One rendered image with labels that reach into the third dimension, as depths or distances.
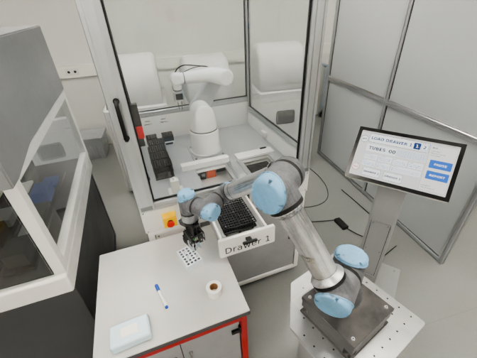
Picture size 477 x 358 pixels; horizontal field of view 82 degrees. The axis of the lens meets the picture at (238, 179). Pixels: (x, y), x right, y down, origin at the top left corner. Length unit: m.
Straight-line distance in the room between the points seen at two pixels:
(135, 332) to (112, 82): 0.98
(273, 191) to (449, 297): 2.04
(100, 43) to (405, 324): 1.59
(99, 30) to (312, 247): 1.05
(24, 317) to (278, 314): 1.47
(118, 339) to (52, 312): 0.55
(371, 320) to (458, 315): 1.40
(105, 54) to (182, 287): 1.03
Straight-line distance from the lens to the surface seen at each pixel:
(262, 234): 1.38
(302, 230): 0.88
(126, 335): 1.29
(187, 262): 1.45
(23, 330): 1.85
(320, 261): 0.93
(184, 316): 1.31
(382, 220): 2.01
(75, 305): 1.71
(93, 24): 1.24
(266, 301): 2.22
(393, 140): 1.79
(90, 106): 4.72
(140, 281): 1.47
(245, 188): 1.08
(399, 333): 1.37
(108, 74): 1.26
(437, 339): 2.39
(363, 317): 1.23
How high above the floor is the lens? 1.86
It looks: 33 degrees down
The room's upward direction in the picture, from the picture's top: 3 degrees counter-clockwise
